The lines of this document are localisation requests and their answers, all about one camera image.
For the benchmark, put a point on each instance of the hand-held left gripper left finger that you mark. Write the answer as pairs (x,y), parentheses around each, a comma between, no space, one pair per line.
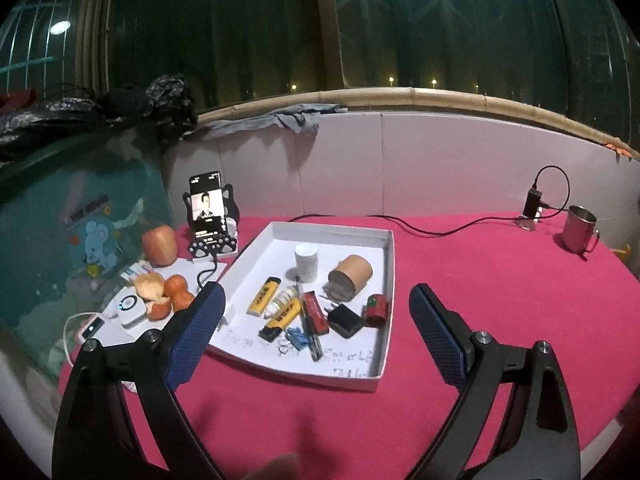
(195,335)

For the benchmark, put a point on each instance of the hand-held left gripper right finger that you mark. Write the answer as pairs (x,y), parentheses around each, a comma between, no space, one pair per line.
(440,335)

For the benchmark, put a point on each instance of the small red can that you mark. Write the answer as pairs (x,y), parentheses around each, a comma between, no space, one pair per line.
(376,310)

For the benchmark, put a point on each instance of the yellow lighter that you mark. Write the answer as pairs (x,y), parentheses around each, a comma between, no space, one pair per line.
(282,320)
(264,297)

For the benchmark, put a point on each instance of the small white dropper bottle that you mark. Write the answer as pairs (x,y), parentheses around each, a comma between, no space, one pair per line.
(282,300)

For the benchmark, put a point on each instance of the black plug adapter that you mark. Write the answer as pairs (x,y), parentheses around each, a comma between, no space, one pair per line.
(345,320)

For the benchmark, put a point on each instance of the white cardboard tray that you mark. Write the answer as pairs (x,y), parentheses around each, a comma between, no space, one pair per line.
(345,352)

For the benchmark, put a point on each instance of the blue binder clip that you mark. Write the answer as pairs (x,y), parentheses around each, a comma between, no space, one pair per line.
(298,337)

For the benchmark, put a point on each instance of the brown tape roll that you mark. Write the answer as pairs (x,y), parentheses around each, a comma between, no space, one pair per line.
(350,275)

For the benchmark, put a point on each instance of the white cylinder cup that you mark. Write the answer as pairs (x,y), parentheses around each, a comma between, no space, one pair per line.
(306,262)

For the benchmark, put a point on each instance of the orange tangerine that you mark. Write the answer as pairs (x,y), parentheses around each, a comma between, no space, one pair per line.
(184,301)
(157,311)
(176,284)

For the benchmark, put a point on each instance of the pink tablecloth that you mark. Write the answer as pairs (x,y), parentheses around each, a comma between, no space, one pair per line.
(500,310)

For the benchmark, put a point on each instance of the white round-button device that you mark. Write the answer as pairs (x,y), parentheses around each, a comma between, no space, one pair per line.
(127,305)

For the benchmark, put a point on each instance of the small printed box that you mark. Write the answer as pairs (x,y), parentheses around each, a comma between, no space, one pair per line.
(135,270)

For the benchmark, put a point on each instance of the black paw-print phone stand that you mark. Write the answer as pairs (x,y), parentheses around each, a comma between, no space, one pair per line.
(215,245)

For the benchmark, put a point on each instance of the red apple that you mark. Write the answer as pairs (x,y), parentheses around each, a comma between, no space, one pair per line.
(160,245)

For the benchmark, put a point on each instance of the white power bank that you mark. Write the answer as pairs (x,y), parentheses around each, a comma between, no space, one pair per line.
(92,330)

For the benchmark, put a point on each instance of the black smartphone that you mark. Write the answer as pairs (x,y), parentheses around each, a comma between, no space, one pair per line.
(206,202)

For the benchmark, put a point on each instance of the white power strip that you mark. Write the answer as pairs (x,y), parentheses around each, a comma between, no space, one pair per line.
(530,222)

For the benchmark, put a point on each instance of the black charger adapter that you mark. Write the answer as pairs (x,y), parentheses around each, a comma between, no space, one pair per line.
(532,202)

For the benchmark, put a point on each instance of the stainless steel mug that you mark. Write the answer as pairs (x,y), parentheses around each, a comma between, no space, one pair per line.
(580,232)

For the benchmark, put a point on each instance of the grey cloth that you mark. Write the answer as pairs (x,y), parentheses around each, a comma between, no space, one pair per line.
(280,120)

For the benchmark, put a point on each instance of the black plastic bag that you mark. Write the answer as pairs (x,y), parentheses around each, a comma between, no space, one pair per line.
(125,105)

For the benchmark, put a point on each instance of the orange cloth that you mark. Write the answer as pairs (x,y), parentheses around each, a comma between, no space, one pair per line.
(620,150)

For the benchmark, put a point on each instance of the dark red cloth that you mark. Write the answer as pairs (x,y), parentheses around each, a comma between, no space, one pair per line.
(17,100)

